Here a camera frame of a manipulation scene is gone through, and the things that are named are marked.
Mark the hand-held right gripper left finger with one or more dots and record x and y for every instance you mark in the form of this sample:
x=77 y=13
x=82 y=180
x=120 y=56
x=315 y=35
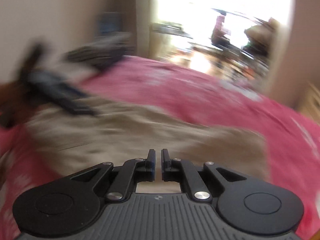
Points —
x=151 y=165

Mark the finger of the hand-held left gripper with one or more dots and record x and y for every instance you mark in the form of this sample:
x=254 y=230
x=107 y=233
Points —
x=77 y=105

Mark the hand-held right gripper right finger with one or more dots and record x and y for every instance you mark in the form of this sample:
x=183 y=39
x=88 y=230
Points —
x=165 y=165

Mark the beige pants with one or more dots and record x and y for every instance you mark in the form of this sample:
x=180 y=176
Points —
x=137 y=132

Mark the folded dark clothes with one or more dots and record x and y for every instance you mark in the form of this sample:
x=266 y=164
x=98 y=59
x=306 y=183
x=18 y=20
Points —
x=100 y=52

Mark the pink floral blanket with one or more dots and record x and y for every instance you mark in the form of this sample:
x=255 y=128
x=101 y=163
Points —
x=187 y=90

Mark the folding table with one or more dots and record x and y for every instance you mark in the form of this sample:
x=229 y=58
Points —
x=172 y=28

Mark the black wheelchair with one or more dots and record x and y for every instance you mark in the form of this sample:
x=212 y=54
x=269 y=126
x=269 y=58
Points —
x=257 y=42

